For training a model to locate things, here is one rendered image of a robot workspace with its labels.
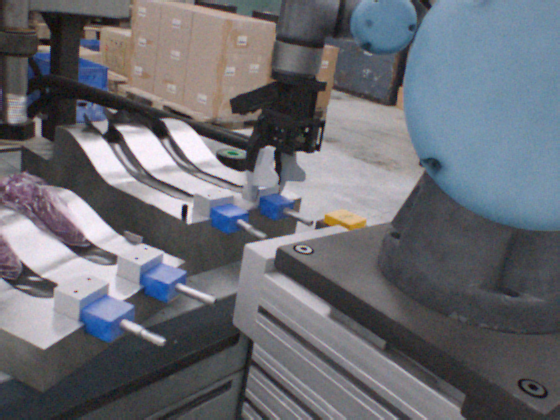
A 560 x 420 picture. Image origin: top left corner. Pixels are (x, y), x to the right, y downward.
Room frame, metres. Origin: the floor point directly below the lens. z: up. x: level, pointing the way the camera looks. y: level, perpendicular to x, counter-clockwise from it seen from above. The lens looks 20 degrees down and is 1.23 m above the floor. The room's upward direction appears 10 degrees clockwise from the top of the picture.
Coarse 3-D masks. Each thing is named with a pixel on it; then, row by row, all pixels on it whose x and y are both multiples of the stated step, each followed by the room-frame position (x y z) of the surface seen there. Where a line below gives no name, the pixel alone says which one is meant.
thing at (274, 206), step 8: (248, 192) 0.91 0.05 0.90; (264, 192) 0.90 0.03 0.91; (272, 192) 0.92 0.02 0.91; (248, 200) 0.91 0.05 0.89; (256, 200) 0.90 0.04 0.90; (264, 200) 0.89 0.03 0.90; (272, 200) 0.89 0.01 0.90; (280, 200) 0.90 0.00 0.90; (288, 200) 0.90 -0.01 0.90; (264, 208) 0.89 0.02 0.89; (272, 208) 0.88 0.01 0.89; (280, 208) 0.88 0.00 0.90; (288, 208) 0.89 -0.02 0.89; (272, 216) 0.88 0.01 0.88; (280, 216) 0.88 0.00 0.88; (288, 216) 0.88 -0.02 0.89; (296, 216) 0.87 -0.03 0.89; (304, 216) 0.87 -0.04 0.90; (312, 224) 0.86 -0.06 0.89
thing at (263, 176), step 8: (264, 152) 0.89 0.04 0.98; (272, 152) 0.88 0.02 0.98; (264, 160) 0.88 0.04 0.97; (272, 160) 0.88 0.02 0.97; (256, 168) 0.88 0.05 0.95; (264, 168) 0.88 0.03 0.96; (272, 168) 0.87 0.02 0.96; (248, 176) 0.88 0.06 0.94; (256, 176) 0.88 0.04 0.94; (264, 176) 0.88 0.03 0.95; (272, 176) 0.87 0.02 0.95; (248, 184) 0.89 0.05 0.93; (256, 184) 0.88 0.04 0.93; (264, 184) 0.87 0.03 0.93; (272, 184) 0.86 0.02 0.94; (256, 192) 0.89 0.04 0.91
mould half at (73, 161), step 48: (48, 144) 1.10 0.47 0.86; (96, 144) 0.97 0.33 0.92; (144, 144) 1.03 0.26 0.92; (192, 144) 1.11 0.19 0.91; (96, 192) 0.91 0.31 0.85; (144, 192) 0.87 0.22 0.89; (192, 192) 0.91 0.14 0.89; (288, 192) 0.98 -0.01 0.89; (144, 240) 0.83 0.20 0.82; (192, 240) 0.78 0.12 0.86; (240, 240) 0.86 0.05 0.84
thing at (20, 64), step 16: (0, 0) 1.31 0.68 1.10; (16, 0) 1.31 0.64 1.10; (0, 16) 1.31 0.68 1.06; (16, 16) 1.31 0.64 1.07; (0, 64) 1.31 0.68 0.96; (16, 64) 1.31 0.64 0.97; (0, 80) 1.31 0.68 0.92; (16, 80) 1.31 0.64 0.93; (16, 96) 1.31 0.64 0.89; (16, 112) 1.31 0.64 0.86; (0, 128) 1.28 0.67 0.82; (16, 128) 1.30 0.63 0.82; (32, 128) 1.34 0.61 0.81; (16, 144) 1.29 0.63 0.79
